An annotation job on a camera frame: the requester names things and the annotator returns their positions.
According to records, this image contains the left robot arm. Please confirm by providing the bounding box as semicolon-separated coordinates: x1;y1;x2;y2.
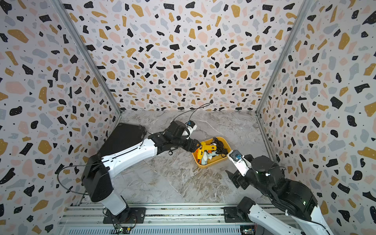
82;120;201;220

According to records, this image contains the right corner aluminium post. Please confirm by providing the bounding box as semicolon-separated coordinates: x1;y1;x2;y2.
255;0;313;117

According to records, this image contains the corner aluminium post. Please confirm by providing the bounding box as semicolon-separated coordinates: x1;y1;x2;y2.
51;0;121;115
255;0;313;117

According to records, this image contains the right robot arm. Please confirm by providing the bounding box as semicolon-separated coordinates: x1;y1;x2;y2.
224;150;333;235

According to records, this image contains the yellow storage box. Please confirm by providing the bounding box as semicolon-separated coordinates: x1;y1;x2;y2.
193;137;232;168

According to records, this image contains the black flat case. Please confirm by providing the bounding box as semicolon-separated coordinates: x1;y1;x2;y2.
98;123;146;157

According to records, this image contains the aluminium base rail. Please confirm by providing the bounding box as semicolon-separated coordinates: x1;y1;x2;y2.
56;203;273;235

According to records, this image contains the white glue gun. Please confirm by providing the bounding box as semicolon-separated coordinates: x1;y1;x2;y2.
201;151;217;165

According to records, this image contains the left corner aluminium post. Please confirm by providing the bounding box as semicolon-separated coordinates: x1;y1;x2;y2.
51;0;121;115

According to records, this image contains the yellow glue gun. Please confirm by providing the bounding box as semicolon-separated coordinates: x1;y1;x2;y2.
196;137;229;159

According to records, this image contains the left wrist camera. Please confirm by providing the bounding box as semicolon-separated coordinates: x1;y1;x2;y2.
183;120;197;139

